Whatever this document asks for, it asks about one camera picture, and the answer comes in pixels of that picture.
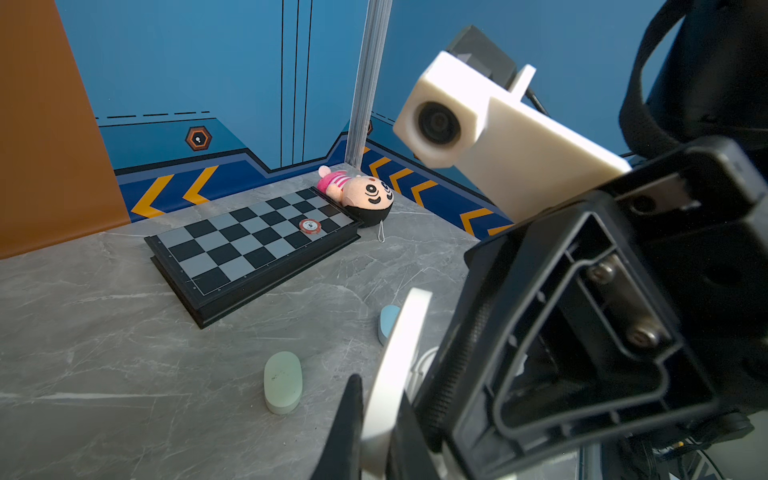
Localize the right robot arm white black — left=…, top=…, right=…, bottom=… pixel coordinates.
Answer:
left=414, top=1, right=767, bottom=479

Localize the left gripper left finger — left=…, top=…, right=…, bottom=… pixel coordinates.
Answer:
left=310, top=374, right=364, bottom=480

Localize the blue earbud case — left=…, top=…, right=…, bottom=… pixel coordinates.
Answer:
left=377, top=305, right=400, bottom=346

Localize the right aluminium corner post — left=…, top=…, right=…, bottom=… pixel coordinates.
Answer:
left=344, top=0, right=393, bottom=170

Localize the pink plush toy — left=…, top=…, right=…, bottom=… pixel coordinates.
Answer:
left=317, top=165, right=394, bottom=227

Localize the mint green earbud case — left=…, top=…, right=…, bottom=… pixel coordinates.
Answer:
left=263, top=351, right=303, bottom=415

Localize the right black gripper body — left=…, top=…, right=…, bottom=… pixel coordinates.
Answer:
left=590, top=136, right=767, bottom=432

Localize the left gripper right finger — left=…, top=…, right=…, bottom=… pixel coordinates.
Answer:
left=386, top=394, right=440, bottom=480

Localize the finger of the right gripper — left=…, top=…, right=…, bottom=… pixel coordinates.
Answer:
left=414, top=191, right=718, bottom=479

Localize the black grey checkerboard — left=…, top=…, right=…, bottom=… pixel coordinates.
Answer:
left=145, top=187, right=361, bottom=329

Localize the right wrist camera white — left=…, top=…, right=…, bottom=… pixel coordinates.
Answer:
left=393, top=26, right=631, bottom=222

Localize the red poker chip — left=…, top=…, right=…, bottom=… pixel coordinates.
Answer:
left=298, top=218, right=322, bottom=235

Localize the white earbud case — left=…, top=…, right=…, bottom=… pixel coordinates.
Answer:
left=360, top=288, right=432, bottom=479

